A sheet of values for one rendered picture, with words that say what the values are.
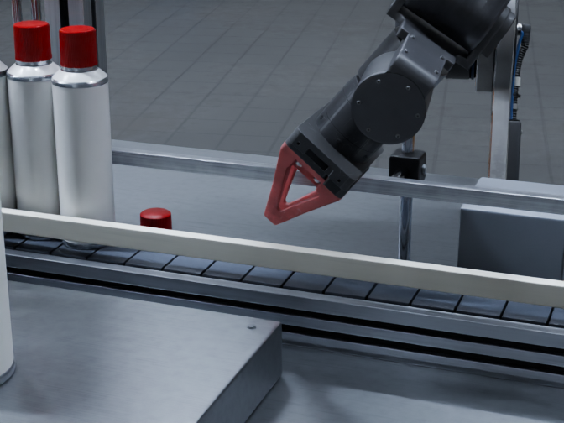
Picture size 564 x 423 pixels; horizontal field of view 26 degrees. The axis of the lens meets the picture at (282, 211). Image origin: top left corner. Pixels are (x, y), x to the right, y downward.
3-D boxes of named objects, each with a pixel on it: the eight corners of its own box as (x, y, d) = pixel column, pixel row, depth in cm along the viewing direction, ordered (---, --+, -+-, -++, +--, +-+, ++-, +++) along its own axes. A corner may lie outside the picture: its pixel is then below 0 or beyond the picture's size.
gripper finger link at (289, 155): (232, 201, 106) (298, 125, 102) (259, 178, 112) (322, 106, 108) (289, 254, 105) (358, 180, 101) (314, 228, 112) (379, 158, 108)
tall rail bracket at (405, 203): (371, 311, 114) (376, 141, 108) (391, 283, 120) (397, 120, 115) (405, 316, 113) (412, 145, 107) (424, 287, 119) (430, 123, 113)
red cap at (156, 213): (137, 237, 132) (136, 208, 131) (168, 233, 133) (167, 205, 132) (144, 248, 129) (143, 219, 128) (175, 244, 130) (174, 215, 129)
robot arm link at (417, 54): (518, 8, 98) (430, -53, 98) (513, 49, 88) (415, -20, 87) (432, 122, 103) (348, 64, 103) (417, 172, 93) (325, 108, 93)
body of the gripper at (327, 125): (282, 143, 100) (338, 78, 97) (318, 114, 109) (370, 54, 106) (341, 196, 100) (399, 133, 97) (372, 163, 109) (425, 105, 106)
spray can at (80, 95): (56, 249, 115) (41, 33, 108) (68, 230, 120) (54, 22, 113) (111, 250, 115) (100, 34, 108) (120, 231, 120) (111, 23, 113)
